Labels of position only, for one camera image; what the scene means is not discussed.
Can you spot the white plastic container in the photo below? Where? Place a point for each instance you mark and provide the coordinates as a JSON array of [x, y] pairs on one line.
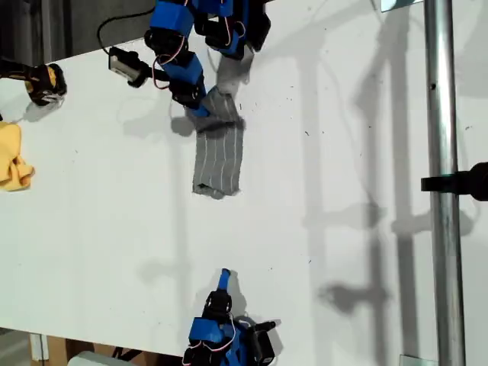
[[89, 359]]

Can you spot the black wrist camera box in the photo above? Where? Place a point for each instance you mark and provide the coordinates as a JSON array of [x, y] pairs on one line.
[[122, 63], [263, 343]]

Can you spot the white table leg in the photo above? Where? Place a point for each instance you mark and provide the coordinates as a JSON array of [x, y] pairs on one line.
[[38, 347]]

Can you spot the yellow cloth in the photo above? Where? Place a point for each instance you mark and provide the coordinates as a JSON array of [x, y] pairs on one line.
[[11, 160]]

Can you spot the black clamp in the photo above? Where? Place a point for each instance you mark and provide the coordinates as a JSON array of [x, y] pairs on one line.
[[457, 182]]

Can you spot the black yellow power drill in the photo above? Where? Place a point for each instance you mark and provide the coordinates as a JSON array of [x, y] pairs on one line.
[[45, 82]]

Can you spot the black camera stalk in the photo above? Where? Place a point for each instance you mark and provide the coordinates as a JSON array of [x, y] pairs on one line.
[[146, 74]]

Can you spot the steel post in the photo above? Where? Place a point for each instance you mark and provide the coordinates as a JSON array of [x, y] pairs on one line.
[[442, 114]]

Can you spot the grey striped towel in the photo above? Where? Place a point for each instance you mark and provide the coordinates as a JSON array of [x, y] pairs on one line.
[[217, 160]]

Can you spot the brown cardboard box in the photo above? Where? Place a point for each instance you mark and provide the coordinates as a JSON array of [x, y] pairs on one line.
[[57, 350]]

